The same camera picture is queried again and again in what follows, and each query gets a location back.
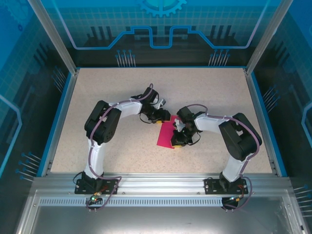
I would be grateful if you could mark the pink paper sheet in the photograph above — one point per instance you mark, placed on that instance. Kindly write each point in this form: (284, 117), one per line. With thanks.
(165, 134)

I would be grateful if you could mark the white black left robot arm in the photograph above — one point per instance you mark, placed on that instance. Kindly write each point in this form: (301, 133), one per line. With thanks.
(126, 109)

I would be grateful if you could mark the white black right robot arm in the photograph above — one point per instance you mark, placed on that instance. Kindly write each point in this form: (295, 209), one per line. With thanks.
(209, 123)

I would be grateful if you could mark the grey metal sheet tray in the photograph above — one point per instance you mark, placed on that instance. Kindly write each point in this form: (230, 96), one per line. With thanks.
(156, 219)

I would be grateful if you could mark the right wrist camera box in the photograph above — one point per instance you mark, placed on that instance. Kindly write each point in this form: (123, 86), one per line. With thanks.
(178, 125)

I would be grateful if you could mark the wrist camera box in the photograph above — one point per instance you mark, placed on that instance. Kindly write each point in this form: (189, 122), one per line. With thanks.
(178, 125)
(162, 103)

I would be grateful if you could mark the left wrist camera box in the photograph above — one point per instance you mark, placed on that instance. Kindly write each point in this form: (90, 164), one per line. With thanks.
(162, 103)

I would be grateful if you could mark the aluminium mounting rail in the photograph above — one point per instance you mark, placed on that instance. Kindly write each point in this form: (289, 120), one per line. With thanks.
(161, 182)

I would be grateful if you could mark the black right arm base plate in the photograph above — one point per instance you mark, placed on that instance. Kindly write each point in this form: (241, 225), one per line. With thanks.
(210, 186)

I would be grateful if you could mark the aluminium side rail blue edge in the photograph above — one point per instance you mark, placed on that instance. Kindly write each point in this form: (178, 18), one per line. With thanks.
(261, 122)
(61, 122)

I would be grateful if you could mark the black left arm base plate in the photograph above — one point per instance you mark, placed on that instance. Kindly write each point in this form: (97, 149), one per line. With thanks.
(81, 189)

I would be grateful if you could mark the aluminium frame post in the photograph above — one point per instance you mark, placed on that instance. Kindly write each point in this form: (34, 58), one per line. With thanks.
(56, 36)
(265, 36)

